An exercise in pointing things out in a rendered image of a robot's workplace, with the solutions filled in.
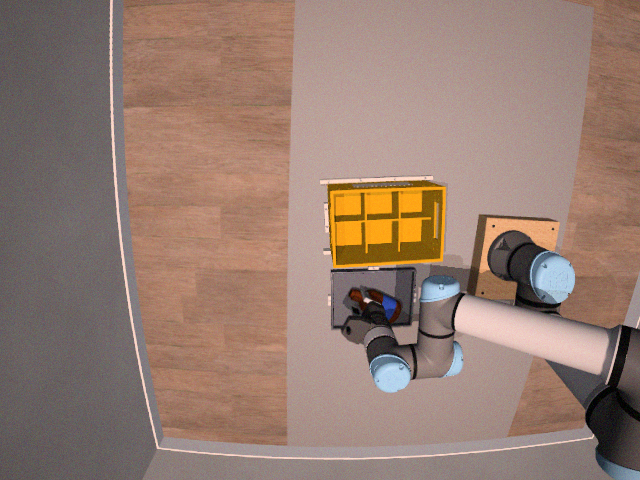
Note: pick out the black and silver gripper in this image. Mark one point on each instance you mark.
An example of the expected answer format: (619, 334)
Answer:
(360, 329)

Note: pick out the yellow open-top crate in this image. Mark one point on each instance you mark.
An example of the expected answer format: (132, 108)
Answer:
(391, 237)

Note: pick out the brown glass bottle with blue label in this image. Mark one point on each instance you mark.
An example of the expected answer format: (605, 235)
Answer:
(391, 305)

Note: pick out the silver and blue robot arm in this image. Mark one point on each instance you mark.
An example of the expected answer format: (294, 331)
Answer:
(544, 280)

